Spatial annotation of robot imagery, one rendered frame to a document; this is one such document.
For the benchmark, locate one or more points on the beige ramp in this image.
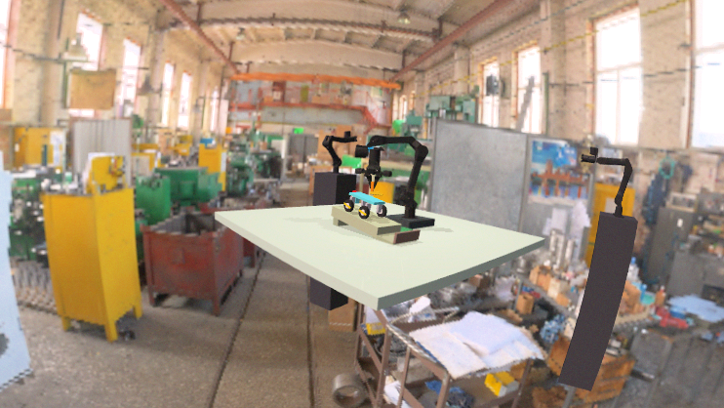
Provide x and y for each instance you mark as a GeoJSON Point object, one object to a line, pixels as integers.
{"type": "Point", "coordinates": [383, 229]}

